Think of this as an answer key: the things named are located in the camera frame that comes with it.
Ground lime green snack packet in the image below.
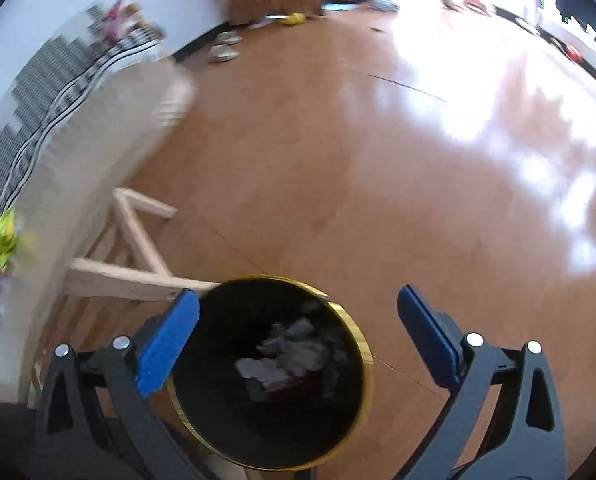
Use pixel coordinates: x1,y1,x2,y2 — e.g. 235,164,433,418
0,207,34,272

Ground black gold trash bin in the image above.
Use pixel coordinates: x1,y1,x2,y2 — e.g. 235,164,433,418
167,275,373,472

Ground wooden table legs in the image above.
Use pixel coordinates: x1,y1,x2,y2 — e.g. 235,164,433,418
28,188,217,405

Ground black white striped sofa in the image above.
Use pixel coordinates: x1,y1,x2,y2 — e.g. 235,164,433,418
0,1,167,221

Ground beige slipper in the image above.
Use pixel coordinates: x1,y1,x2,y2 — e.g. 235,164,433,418
209,44,239,63
215,30,243,46

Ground pink cartoon cushion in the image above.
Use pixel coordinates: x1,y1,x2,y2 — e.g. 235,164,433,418
101,0,139,44

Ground yellow toy on floor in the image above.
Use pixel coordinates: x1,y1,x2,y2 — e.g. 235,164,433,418
281,12,307,26

